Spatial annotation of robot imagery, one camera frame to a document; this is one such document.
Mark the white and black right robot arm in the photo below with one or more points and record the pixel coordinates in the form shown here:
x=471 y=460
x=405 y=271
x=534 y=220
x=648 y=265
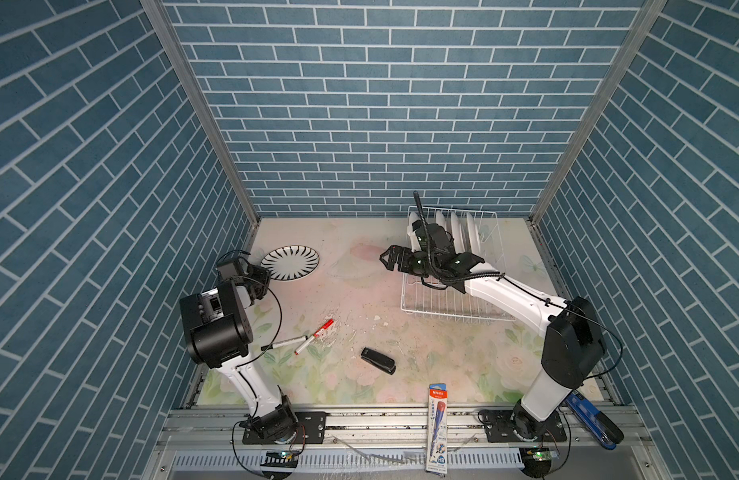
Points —
x=572 y=338

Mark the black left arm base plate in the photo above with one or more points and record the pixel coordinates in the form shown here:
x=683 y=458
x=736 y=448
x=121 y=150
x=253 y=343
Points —
x=312 y=427

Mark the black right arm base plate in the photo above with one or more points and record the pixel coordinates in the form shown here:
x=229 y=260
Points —
x=500 y=426

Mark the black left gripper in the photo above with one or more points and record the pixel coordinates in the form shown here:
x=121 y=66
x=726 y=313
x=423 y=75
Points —
x=260 y=273

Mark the black stapler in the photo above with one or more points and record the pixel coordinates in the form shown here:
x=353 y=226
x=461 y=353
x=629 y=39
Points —
x=379 y=360

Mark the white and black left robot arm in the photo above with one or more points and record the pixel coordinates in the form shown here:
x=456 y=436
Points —
x=218 y=334

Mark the aluminium front rail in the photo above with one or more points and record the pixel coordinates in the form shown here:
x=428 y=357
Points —
x=204 y=428

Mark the red and white marker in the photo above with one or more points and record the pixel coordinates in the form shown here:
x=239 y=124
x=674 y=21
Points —
x=301 y=342

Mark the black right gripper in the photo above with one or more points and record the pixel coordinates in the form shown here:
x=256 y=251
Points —
x=394 y=250

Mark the blue and black handheld tool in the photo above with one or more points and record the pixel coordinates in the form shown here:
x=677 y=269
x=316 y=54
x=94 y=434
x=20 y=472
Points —
x=597 y=423

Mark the white wire dish rack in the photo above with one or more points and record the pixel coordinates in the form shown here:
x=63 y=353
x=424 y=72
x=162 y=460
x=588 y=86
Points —
x=431 y=298

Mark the blue striped white plate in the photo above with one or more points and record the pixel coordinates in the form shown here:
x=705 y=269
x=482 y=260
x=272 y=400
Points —
x=290 y=263

